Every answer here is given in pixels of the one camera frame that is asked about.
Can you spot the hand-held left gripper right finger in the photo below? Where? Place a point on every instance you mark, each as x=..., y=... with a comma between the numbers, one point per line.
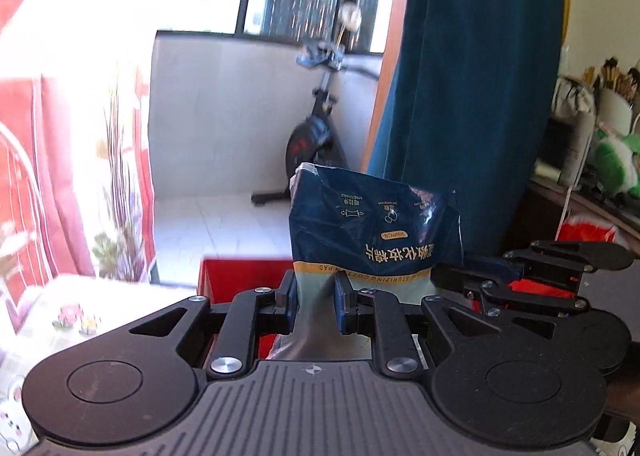
x=342, y=303

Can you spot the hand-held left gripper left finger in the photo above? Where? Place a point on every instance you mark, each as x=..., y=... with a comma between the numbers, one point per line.
x=292, y=301

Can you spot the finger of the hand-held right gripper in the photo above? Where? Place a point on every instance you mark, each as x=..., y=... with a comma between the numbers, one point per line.
x=460, y=278
x=575, y=253

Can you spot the red cardboard box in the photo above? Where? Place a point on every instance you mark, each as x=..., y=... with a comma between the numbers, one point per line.
x=225, y=281

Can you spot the blue cotton pad packet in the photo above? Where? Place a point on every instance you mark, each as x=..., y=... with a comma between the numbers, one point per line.
x=375, y=226

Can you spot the red plastic bag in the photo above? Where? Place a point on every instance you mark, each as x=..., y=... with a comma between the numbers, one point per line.
x=585, y=228

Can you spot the dark wooden desk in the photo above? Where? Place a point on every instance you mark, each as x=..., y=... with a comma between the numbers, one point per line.
x=550, y=206

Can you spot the green plush toy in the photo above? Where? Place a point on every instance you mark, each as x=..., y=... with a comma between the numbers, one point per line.
x=612, y=161

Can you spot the white brush holder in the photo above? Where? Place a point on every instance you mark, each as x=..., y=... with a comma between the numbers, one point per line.
x=614, y=111

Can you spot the black exercise bike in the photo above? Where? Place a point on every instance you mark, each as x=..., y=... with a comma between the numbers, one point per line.
x=307, y=141

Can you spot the checked rabbit print tablecloth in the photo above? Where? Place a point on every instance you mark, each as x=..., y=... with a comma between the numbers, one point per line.
x=125, y=301

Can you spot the bunch of makeup brushes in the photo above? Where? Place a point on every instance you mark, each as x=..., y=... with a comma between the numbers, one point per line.
x=612, y=78

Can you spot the blue curtain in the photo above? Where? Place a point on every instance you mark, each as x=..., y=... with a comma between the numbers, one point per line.
x=475, y=86

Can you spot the red printed backdrop cloth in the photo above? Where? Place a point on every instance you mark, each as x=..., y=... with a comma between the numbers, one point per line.
x=60, y=186

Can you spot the white round ornament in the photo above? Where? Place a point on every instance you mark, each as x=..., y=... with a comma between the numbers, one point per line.
x=351, y=17

